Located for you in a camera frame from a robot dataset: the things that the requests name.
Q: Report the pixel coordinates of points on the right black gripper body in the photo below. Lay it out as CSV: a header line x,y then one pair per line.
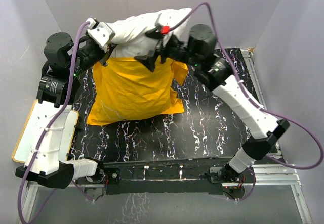
x,y
169,49

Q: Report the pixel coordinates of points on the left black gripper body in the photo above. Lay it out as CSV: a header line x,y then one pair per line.
x,y
104,59

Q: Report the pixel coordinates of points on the white pillow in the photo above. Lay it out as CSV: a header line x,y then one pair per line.
x,y
130,36

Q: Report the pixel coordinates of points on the yellow Pikachu pillowcase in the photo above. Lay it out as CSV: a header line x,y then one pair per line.
x,y
126,90

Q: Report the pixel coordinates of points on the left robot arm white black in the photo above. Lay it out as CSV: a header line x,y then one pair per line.
x,y
66,61

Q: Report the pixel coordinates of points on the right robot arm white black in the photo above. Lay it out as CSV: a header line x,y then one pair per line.
x,y
216,75

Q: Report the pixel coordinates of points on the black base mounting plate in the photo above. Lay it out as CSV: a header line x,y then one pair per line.
x,y
197,175

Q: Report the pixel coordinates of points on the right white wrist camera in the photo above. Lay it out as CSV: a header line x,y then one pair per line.
x,y
167,22

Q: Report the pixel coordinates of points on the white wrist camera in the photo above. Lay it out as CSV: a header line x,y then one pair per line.
x,y
100,32
167,22

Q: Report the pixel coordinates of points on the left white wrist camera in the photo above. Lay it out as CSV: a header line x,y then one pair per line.
x,y
100,32

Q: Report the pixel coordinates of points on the small whiteboard wooden frame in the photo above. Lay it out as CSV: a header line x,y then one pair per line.
x,y
26,139

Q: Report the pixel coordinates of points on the aluminium extrusion frame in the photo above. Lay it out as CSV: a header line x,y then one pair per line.
x,y
265,174

